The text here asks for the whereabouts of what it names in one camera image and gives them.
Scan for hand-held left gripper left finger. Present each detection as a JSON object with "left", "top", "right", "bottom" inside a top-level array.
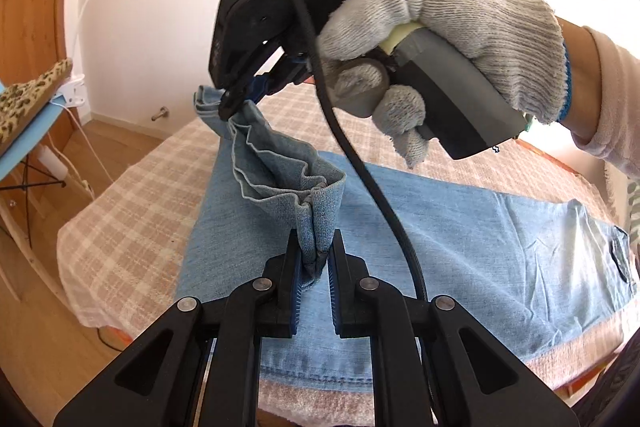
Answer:
[{"left": 52, "top": 229, "right": 303, "bottom": 427}]

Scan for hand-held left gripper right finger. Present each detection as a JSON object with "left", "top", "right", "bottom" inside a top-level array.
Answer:
[{"left": 327, "top": 229, "right": 583, "bottom": 427}]

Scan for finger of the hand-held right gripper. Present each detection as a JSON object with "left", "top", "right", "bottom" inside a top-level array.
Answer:
[
  {"left": 218, "top": 42, "right": 281, "bottom": 120},
  {"left": 250, "top": 57, "right": 307, "bottom": 102}
]

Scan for light blue denim pants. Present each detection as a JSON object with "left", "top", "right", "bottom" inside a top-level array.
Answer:
[{"left": 176, "top": 84, "right": 636, "bottom": 385}]

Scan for person's right forearm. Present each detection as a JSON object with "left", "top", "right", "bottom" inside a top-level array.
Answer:
[{"left": 555, "top": 14, "right": 640, "bottom": 180}]

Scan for person's right hand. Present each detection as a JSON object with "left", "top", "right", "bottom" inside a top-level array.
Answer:
[{"left": 316, "top": 0, "right": 572, "bottom": 170}]

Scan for pink checked blanket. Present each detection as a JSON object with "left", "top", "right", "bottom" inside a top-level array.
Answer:
[{"left": 56, "top": 82, "right": 640, "bottom": 427}]

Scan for leopard print cloth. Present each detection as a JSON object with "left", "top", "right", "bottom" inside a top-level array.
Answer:
[{"left": 0, "top": 59, "right": 72, "bottom": 145}]

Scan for light blue ironing board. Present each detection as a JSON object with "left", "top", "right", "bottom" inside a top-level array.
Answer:
[{"left": 0, "top": 94, "right": 68, "bottom": 194}]

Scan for black white patterned trousers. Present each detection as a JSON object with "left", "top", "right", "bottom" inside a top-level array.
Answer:
[{"left": 570, "top": 342, "right": 640, "bottom": 427}]

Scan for white lamp cable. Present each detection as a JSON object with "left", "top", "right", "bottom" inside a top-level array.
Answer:
[{"left": 50, "top": 99, "right": 116, "bottom": 188}]

